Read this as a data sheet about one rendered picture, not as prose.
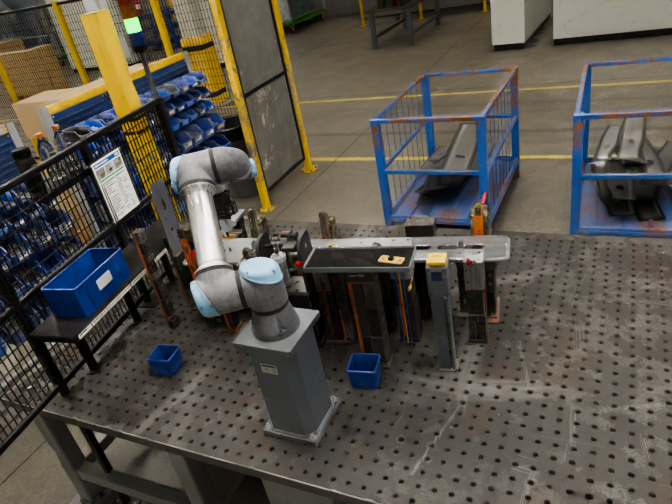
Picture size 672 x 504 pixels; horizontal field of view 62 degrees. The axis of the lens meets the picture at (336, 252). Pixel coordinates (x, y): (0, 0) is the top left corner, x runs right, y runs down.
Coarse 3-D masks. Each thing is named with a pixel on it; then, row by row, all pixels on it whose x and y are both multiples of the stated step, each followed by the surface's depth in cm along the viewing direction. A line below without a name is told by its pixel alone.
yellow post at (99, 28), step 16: (80, 16) 255; (96, 16) 253; (96, 32) 257; (112, 32) 262; (96, 48) 262; (112, 48) 262; (112, 64) 264; (112, 80) 268; (128, 80) 273; (112, 96) 273; (128, 96) 272; (128, 112) 275; (128, 128) 280; (144, 128) 283; (160, 160) 296; (144, 176) 293; (176, 208) 309
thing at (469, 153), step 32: (512, 96) 455; (416, 128) 477; (480, 128) 363; (512, 128) 469; (384, 160) 409; (448, 160) 418; (480, 160) 374; (512, 160) 464; (384, 192) 419; (416, 192) 435; (448, 192) 452; (480, 192) 386
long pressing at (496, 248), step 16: (224, 240) 257; (240, 240) 255; (320, 240) 241; (336, 240) 238; (352, 240) 236; (368, 240) 233; (384, 240) 231; (416, 240) 226; (432, 240) 224; (448, 240) 222; (464, 240) 220; (480, 240) 217; (496, 240) 215; (240, 256) 241; (416, 256) 216; (448, 256) 212; (496, 256) 205
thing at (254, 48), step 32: (224, 0) 448; (256, 0) 489; (224, 32) 446; (256, 32) 491; (256, 64) 495; (288, 64) 539; (256, 96) 499; (288, 96) 548; (256, 128) 502; (288, 128) 553; (256, 160) 500; (288, 160) 559
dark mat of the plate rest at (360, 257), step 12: (324, 252) 198; (336, 252) 197; (348, 252) 195; (360, 252) 194; (372, 252) 192; (384, 252) 191; (396, 252) 189; (408, 252) 188; (312, 264) 193; (324, 264) 191; (336, 264) 190; (348, 264) 188; (360, 264) 187; (372, 264) 186; (384, 264) 184; (396, 264) 183; (408, 264) 182
